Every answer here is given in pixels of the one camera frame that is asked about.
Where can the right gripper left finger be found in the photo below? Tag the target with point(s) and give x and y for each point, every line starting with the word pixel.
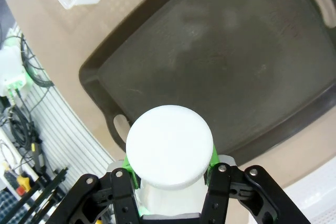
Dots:
pixel 118 197

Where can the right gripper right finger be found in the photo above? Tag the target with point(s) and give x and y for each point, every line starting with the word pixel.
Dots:
pixel 225 190

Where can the white plastic conical flask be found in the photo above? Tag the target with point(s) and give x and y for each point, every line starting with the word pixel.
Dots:
pixel 168 145

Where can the black tripod legs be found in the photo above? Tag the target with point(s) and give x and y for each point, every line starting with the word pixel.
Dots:
pixel 44 192

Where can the white slatted panel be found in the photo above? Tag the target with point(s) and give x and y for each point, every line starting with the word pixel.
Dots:
pixel 65 134

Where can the yellow red emergency stop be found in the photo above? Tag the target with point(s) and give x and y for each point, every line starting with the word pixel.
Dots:
pixel 23 184

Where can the dark brown plastic tray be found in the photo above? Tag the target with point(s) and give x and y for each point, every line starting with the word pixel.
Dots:
pixel 223 64

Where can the white control box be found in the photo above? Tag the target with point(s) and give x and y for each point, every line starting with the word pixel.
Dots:
pixel 10 64

